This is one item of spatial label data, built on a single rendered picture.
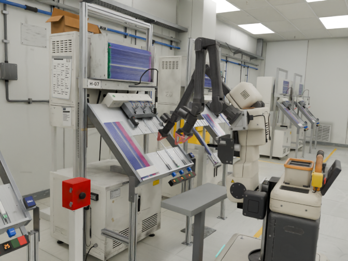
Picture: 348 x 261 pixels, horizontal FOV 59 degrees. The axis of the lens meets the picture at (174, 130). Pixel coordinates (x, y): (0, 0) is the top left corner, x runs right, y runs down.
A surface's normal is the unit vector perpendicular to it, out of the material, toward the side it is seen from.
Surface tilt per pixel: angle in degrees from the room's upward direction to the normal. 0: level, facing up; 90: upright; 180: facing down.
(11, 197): 47
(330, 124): 90
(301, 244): 90
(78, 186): 90
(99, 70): 90
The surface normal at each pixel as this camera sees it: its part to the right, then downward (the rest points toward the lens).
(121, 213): 0.83, 0.10
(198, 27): -0.55, 0.07
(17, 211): 0.63, -0.61
